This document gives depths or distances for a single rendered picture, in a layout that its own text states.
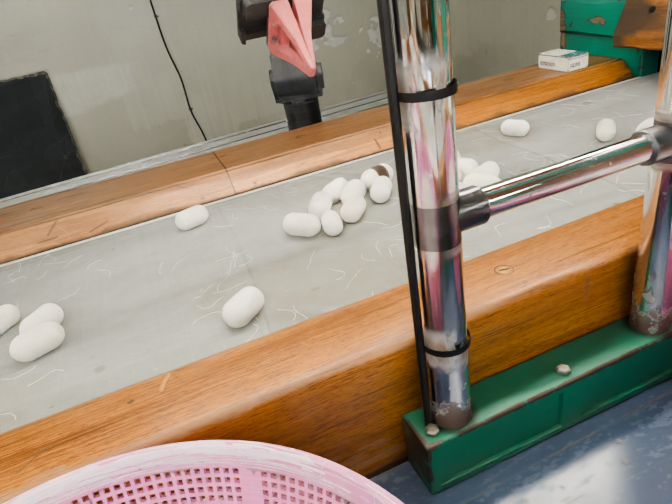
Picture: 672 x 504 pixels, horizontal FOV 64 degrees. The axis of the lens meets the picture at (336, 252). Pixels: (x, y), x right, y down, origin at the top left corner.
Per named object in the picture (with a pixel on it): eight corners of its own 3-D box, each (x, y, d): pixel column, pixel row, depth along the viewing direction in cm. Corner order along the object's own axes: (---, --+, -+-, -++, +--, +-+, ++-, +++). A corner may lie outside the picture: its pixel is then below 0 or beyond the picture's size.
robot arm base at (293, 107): (358, 85, 95) (341, 81, 101) (253, 114, 89) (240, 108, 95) (364, 129, 99) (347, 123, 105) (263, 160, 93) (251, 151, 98)
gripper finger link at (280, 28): (358, 38, 55) (324, -24, 59) (293, 53, 54) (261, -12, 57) (349, 84, 62) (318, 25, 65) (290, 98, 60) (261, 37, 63)
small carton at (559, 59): (537, 67, 79) (538, 53, 78) (557, 62, 80) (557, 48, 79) (568, 72, 74) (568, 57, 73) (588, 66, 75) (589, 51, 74)
